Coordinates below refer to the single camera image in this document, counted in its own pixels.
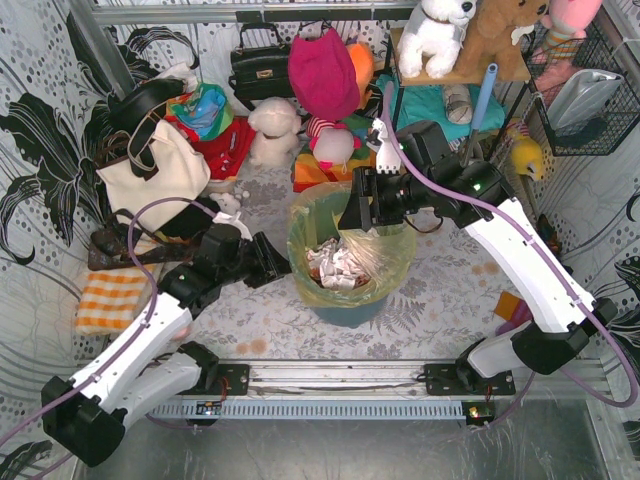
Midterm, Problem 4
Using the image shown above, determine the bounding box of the yellow trash bag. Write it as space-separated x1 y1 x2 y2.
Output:
287 183 416 308

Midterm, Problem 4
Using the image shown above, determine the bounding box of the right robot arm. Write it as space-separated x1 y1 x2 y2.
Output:
338 119 617 391

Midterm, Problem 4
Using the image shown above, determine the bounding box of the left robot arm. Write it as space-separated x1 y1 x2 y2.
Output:
41 224 291 467

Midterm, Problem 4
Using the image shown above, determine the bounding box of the crumpled paper trash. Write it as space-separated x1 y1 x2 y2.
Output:
305 238 371 291

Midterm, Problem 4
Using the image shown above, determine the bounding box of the teal trash bin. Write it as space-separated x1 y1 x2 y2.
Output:
311 296 388 329

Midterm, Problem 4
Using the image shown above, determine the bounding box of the cream canvas tote bag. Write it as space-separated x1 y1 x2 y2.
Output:
96 120 210 214

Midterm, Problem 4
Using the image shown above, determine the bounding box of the magenta fuzzy bag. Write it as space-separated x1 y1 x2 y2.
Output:
288 28 360 121

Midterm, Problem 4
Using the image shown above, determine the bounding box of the brown patterned bag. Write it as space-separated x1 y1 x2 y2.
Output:
88 209 204 271

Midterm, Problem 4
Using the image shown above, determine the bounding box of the colorful patterned bag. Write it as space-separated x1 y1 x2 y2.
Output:
164 83 234 142

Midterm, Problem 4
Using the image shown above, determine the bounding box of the rainbow striped cloth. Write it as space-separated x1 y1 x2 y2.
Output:
293 114 376 193

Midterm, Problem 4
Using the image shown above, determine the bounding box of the pink pig plush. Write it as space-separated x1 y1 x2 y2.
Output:
306 116 362 170

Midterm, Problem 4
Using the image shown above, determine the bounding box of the teal folded cloth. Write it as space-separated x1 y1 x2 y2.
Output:
397 85 505 146

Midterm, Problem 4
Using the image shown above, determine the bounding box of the red cloth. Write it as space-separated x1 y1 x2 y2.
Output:
178 117 256 180

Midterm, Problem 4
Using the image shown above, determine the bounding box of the white lamb plush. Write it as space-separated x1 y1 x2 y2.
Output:
248 97 302 167

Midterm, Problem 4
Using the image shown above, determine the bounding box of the yellow duck plush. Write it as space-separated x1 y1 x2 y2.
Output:
507 122 543 181

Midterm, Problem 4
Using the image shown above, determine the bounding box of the orange plush toy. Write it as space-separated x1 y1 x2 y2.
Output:
346 43 374 109

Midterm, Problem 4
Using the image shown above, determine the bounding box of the orange checkered towel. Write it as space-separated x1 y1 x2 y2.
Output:
75 268 148 335

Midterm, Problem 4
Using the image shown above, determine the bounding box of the white husky plush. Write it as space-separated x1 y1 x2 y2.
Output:
398 0 477 79

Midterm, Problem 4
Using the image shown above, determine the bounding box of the purple orange toy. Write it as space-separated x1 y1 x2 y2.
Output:
493 291 533 335

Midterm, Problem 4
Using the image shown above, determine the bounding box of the black shelf rack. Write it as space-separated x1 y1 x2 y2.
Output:
385 28 531 161

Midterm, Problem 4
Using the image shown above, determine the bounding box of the black leather handbag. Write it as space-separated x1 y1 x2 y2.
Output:
228 22 295 111

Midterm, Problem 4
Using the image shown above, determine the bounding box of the brown dog plush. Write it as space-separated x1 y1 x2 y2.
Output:
454 0 549 81

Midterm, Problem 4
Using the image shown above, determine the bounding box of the silver pouch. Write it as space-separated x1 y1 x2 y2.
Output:
547 69 624 130

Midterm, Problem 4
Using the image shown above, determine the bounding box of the pink plush toy top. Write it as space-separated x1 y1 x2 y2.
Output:
539 0 602 59

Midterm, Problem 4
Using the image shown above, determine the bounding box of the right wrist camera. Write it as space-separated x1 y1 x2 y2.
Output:
366 118 402 174

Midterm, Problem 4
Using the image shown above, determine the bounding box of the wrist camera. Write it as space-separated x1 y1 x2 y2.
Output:
213 211 253 241
366 118 402 174

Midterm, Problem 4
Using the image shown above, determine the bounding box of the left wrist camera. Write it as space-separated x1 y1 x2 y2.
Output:
213 211 253 241

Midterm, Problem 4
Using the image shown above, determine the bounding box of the black wire basket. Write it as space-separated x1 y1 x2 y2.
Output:
522 24 639 157

